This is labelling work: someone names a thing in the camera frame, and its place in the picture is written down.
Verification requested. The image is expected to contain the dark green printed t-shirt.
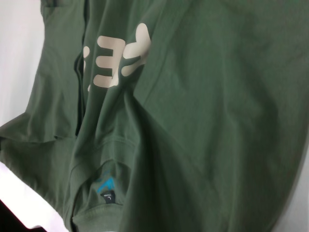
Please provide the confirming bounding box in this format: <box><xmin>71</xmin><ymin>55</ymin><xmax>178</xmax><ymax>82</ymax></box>
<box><xmin>0</xmin><ymin>0</ymin><xmax>309</xmax><ymax>232</ymax></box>

